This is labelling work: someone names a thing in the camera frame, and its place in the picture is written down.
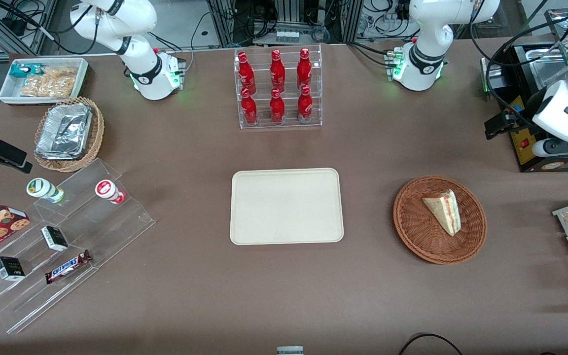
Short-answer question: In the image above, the red soda bottle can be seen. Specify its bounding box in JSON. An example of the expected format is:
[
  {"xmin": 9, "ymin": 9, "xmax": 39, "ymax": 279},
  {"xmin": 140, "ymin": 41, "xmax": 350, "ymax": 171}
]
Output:
[
  {"xmin": 240, "ymin": 88, "xmax": 259, "ymax": 126},
  {"xmin": 237, "ymin": 52, "xmax": 257, "ymax": 94},
  {"xmin": 297, "ymin": 85, "xmax": 314, "ymax": 123},
  {"xmin": 269, "ymin": 88, "xmax": 286, "ymax": 124},
  {"xmin": 269, "ymin": 49, "xmax": 286, "ymax": 92},
  {"xmin": 296, "ymin": 47, "xmax": 313, "ymax": 91}
]

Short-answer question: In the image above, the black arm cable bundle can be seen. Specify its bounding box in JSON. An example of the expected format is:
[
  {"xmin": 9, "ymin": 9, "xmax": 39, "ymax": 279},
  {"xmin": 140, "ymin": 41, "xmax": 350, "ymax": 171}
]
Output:
[{"xmin": 469, "ymin": 0, "xmax": 568, "ymax": 130}]

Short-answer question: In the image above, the black food warmer appliance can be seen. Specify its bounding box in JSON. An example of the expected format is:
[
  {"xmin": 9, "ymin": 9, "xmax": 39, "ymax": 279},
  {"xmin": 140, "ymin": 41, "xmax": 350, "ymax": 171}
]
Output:
[{"xmin": 480, "ymin": 7, "xmax": 568, "ymax": 174}]

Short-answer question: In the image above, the teal snack packet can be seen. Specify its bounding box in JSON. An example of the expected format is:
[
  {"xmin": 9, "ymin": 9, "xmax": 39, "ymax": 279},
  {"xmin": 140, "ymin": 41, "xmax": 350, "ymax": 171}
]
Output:
[{"xmin": 9, "ymin": 63, "xmax": 44, "ymax": 78}]

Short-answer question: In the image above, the small black white box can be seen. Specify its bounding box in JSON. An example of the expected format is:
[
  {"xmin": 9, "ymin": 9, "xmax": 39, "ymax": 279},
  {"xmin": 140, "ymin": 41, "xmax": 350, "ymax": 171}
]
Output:
[{"xmin": 40, "ymin": 225, "xmax": 69, "ymax": 252}]

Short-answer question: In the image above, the clear acrylic stepped display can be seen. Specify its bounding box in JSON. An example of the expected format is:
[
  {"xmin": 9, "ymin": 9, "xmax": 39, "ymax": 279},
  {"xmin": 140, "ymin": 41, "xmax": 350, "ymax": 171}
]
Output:
[{"xmin": 0, "ymin": 157, "xmax": 157, "ymax": 335}]

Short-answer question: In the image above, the clear bag of crackers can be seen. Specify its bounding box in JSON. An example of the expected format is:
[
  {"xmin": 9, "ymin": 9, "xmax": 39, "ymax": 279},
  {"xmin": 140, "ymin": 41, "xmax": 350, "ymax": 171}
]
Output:
[{"xmin": 20, "ymin": 66, "xmax": 79, "ymax": 99}]

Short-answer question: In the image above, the small black green box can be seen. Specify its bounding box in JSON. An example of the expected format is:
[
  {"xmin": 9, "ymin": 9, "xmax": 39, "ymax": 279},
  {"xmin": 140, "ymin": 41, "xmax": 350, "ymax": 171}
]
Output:
[{"xmin": 0, "ymin": 256, "xmax": 26, "ymax": 282}]

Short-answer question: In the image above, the large brown wicker basket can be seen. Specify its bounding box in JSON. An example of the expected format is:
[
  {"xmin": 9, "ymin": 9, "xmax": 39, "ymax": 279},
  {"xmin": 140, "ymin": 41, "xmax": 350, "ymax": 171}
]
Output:
[{"xmin": 393, "ymin": 175, "xmax": 488, "ymax": 266}]

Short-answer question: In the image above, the black floor cable loop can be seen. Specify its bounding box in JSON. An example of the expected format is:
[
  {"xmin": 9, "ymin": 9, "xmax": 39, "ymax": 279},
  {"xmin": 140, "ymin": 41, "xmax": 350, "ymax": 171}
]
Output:
[{"xmin": 398, "ymin": 333, "xmax": 465, "ymax": 355}]

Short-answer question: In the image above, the light wicker basket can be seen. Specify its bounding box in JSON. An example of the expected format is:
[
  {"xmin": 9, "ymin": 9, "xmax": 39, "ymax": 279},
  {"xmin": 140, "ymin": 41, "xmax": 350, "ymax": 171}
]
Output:
[{"xmin": 33, "ymin": 96, "xmax": 106, "ymax": 173}]

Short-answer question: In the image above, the beige rectangular tray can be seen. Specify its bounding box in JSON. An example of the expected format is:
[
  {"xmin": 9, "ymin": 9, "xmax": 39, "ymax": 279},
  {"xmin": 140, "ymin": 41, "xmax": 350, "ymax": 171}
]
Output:
[{"xmin": 230, "ymin": 168, "xmax": 345, "ymax": 246}]

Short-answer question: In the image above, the clear acrylic bottle rack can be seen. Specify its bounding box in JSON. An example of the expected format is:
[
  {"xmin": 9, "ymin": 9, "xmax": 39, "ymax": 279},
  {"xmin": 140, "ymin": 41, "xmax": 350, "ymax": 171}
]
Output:
[{"xmin": 233, "ymin": 44, "xmax": 323, "ymax": 130}]

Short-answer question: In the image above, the white rectangular snack bin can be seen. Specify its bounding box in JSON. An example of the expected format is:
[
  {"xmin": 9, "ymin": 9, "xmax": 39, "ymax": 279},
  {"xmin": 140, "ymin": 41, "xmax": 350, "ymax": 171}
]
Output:
[{"xmin": 0, "ymin": 57, "xmax": 90, "ymax": 106}]

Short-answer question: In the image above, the aluminium frame rack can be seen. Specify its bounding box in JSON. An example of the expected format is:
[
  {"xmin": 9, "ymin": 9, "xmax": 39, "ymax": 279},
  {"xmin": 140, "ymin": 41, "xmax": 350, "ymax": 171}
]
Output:
[{"xmin": 205, "ymin": 0, "xmax": 364, "ymax": 46}]

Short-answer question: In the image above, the Snickers chocolate bar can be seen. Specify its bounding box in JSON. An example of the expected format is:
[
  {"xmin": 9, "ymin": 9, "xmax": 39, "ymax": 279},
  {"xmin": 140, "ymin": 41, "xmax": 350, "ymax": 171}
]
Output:
[{"xmin": 44, "ymin": 249, "xmax": 93, "ymax": 285}]

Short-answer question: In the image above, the white power strip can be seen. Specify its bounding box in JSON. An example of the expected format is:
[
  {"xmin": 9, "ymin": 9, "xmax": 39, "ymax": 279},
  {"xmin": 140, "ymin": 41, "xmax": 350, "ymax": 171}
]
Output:
[{"xmin": 274, "ymin": 29, "xmax": 301, "ymax": 44}]

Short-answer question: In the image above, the red-lidded drink cup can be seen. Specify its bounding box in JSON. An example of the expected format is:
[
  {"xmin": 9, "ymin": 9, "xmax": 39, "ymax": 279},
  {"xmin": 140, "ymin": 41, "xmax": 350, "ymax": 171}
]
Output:
[{"xmin": 94, "ymin": 179, "xmax": 127, "ymax": 205}]

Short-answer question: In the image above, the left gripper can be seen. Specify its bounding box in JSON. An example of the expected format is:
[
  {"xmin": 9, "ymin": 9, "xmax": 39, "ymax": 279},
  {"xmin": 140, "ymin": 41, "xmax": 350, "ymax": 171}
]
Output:
[{"xmin": 485, "ymin": 109, "xmax": 537, "ymax": 142}]

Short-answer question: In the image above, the black power adapter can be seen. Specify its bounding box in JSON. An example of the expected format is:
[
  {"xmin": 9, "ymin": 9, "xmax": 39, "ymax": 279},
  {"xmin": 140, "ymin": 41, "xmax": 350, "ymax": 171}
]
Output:
[{"xmin": 1, "ymin": 17, "xmax": 29, "ymax": 36}]

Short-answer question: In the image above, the green-lidded drink cup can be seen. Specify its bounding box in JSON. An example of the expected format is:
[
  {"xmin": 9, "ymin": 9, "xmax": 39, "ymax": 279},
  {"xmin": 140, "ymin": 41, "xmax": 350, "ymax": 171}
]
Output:
[{"xmin": 26, "ymin": 177, "xmax": 66, "ymax": 205}]

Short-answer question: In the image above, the stack of foil trays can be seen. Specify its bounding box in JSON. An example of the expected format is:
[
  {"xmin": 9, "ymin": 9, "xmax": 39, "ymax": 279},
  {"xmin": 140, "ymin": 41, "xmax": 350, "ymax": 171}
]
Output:
[{"xmin": 35, "ymin": 102, "xmax": 93, "ymax": 161}]

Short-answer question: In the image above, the steel warmer pan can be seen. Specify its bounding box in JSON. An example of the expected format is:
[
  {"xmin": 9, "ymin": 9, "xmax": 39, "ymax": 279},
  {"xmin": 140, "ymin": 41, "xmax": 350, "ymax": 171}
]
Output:
[{"xmin": 523, "ymin": 47, "xmax": 568, "ymax": 90}]

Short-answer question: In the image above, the triangular sandwich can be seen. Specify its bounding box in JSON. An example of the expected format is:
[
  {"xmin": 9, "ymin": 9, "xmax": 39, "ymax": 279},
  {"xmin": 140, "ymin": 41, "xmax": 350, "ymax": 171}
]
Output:
[{"xmin": 422, "ymin": 189, "xmax": 462, "ymax": 237}]

